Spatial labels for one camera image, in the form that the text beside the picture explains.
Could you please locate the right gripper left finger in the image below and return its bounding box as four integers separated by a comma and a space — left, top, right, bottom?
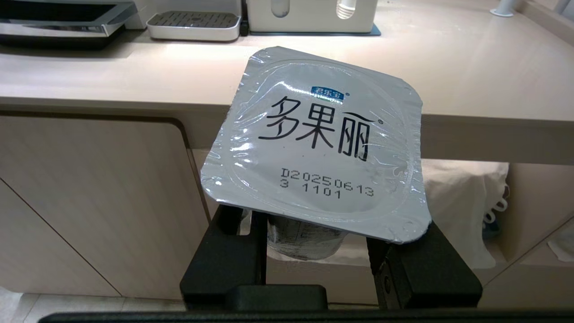
180, 205, 268, 310

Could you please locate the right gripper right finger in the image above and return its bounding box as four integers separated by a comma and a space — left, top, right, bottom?
366, 222, 483, 310

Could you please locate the foil-sealed yogurt cup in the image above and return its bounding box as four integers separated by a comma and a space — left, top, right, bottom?
200, 46, 432, 262

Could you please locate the wooden cabinet door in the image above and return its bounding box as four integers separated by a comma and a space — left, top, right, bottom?
0, 115, 211, 301

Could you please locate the white cloth bag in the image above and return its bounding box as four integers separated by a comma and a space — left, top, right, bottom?
422, 159, 511, 270

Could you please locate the white drip tray with grate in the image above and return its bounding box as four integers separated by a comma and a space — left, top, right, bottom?
146, 11, 242, 42

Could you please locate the dark mat under box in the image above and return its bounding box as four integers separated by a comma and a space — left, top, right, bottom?
248, 23, 382, 37

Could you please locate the white box with cutouts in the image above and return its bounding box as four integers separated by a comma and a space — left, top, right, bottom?
246, 0, 377, 34

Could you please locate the white pole base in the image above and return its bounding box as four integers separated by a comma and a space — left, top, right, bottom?
490, 0, 521, 17

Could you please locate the silver and black appliance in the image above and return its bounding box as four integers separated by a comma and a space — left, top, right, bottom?
0, 0, 139, 51

